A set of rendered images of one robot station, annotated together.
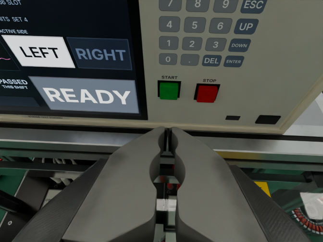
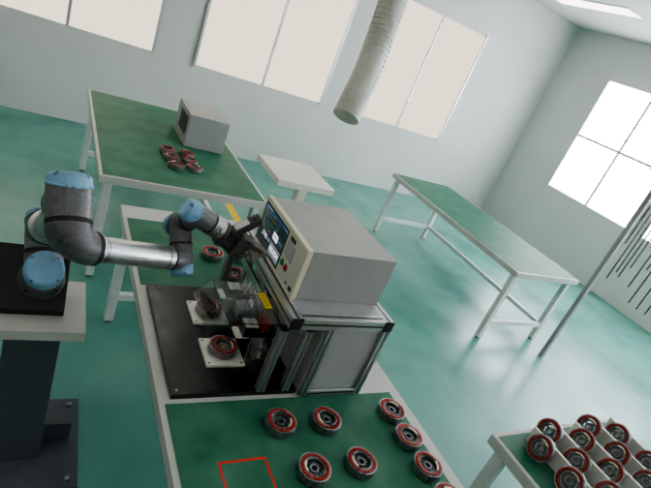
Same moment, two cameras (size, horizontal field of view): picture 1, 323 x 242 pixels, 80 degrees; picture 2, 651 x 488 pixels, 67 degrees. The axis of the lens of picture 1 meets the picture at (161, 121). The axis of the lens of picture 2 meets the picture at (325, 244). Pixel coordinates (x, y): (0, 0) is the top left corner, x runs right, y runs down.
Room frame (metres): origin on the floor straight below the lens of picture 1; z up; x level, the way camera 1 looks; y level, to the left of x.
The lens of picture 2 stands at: (-0.74, -1.40, 2.01)
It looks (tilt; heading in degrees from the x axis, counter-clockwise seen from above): 23 degrees down; 53
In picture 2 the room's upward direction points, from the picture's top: 23 degrees clockwise
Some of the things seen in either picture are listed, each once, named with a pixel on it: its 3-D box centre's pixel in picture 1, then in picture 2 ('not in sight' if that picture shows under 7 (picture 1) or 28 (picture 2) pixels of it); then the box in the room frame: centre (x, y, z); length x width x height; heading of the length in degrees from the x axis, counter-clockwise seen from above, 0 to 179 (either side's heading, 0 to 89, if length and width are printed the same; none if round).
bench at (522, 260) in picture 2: not in sight; (460, 251); (3.45, 1.89, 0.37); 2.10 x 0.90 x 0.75; 88
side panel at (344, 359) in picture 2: not in sight; (343, 361); (0.41, -0.26, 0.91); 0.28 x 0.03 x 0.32; 178
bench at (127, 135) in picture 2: not in sight; (158, 182); (0.32, 2.45, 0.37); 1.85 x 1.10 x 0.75; 88
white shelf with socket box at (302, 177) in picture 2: not in sight; (283, 206); (0.64, 0.96, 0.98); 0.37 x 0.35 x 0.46; 88
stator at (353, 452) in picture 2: not in sight; (360, 463); (0.35, -0.60, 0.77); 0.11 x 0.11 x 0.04
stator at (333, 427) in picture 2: not in sight; (325, 420); (0.31, -0.41, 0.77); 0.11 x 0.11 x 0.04
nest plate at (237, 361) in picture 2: not in sight; (221, 351); (0.01, -0.04, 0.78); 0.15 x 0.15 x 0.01; 88
